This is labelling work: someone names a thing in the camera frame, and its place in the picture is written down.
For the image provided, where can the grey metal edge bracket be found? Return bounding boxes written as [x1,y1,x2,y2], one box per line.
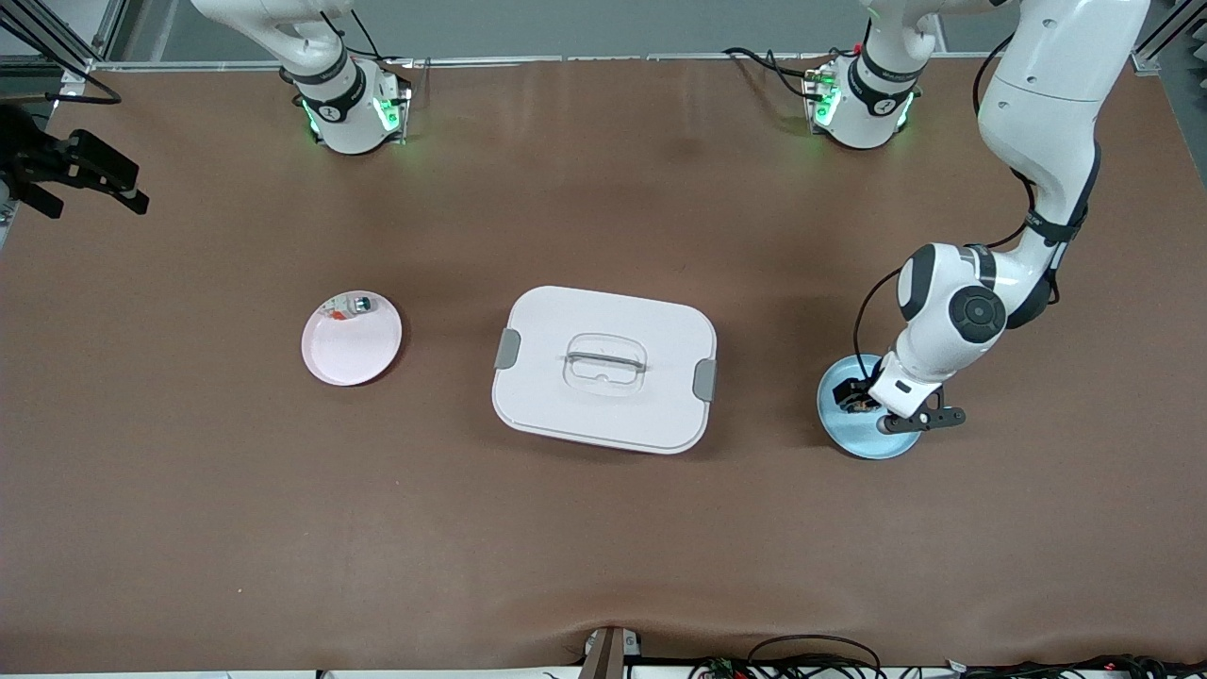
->
[578,625,644,679]

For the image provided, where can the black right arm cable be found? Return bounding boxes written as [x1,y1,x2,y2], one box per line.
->
[0,66,124,107]

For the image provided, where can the aluminium frame post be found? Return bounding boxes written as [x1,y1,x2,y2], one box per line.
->
[0,0,128,95]
[1132,0,1207,76]

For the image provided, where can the silver table edge rail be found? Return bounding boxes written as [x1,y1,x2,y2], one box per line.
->
[94,52,1147,75]

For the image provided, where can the white plastic storage box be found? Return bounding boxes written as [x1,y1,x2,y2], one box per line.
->
[491,286,718,456]

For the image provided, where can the black right base cables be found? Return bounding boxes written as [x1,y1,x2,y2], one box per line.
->
[321,9,416,95]

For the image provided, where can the light blue round plate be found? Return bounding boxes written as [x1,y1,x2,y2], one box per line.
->
[817,354,926,461]

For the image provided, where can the black cable bundle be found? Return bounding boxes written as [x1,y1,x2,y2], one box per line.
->
[686,654,1207,679]

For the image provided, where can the black base cables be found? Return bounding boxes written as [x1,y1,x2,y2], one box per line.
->
[723,45,831,100]
[321,9,416,95]

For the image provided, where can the black cable loop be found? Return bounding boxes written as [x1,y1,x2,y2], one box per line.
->
[745,634,885,679]

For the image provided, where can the pink round plate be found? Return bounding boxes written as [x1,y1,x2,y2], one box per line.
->
[301,290,404,388]

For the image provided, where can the clear box lid handle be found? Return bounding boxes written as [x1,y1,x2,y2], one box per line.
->
[563,335,648,395]

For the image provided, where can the brown table mat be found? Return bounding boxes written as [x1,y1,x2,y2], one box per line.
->
[0,55,1207,675]

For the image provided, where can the black left base cables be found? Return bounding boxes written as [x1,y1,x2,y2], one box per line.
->
[723,45,831,100]

